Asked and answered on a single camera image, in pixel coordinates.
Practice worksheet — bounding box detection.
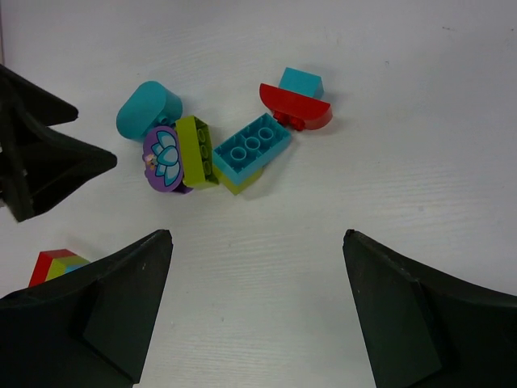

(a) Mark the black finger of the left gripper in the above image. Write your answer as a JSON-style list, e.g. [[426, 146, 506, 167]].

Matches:
[[1, 125, 117, 222]]

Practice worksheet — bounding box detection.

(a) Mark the lime green lego brick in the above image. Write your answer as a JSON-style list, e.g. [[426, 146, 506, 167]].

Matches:
[[175, 116, 219, 189]]

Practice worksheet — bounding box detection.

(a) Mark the small teal lego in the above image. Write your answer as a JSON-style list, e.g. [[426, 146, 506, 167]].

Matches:
[[279, 67, 324, 99]]

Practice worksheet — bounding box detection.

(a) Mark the red curved lego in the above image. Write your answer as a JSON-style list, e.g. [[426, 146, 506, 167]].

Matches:
[[258, 83, 333, 131]]

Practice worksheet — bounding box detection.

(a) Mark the red green teal brick stack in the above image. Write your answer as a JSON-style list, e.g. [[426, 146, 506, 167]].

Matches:
[[28, 249, 90, 287]]

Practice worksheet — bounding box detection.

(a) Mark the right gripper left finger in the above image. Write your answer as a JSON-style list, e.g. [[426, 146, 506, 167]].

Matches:
[[1, 230, 173, 387]]

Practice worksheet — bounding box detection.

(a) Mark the purple flower lego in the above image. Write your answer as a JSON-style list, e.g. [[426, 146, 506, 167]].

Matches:
[[142, 125, 192, 194]]

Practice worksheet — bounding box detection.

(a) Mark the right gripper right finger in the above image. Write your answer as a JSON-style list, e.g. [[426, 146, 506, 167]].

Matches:
[[343, 230, 516, 387]]

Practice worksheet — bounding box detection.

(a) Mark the teal rounded lego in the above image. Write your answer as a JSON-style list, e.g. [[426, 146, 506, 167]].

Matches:
[[116, 81, 183, 141]]

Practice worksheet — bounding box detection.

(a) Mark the teal and green brick stack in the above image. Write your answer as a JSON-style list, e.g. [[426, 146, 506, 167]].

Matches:
[[212, 113, 292, 195]]

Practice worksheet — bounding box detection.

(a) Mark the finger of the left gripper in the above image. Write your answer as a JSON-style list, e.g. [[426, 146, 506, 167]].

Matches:
[[1, 65, 78, 154]]

